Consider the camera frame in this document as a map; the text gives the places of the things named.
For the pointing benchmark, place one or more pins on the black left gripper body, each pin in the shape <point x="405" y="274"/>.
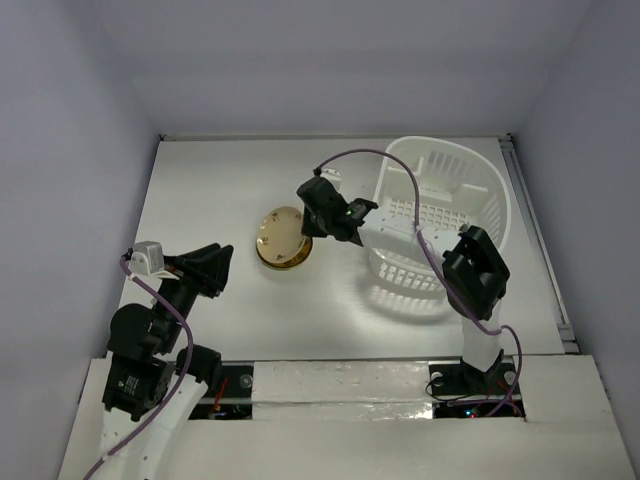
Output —
<point x="182" y="293"/>

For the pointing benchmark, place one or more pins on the aluminium rail right edge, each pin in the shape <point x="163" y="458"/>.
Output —
<point x="563" y="324"/>

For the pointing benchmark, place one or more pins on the white foam block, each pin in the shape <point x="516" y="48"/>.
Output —
<point x="341" y="391"/>

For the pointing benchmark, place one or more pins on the lime green plate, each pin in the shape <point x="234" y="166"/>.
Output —
<point x="300" y="265"/>

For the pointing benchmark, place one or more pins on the white plastic dish rack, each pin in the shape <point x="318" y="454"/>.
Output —
<point x="458" y="187"/>

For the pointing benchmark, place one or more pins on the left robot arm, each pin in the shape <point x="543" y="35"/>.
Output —
<point x="157" y="372"/>

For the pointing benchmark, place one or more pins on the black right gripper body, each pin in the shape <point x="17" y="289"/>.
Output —
<point x="320" y="215"/>

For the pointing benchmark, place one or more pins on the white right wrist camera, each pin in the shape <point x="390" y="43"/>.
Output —
<point x="333" y="176"/>

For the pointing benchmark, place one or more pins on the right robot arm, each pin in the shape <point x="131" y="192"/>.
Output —
<point x="467" y="264"/>

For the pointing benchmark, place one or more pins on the yellow patterned plate brown rim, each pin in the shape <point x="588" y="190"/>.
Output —
<point x="303" y="253"/>

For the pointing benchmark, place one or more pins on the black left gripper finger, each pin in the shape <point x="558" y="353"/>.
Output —
<point x="214" y="267"/>
<point x="194" y="258"/>

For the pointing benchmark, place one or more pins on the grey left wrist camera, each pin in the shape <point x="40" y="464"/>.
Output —
<point x="146" y="259"/>

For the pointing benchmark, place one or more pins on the beige plate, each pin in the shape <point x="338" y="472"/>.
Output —
<point x="279" y="236"/>

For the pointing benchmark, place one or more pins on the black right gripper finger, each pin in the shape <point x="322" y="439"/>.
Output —
<point x="322" y="223"/>
<point x="308" y="227"/>

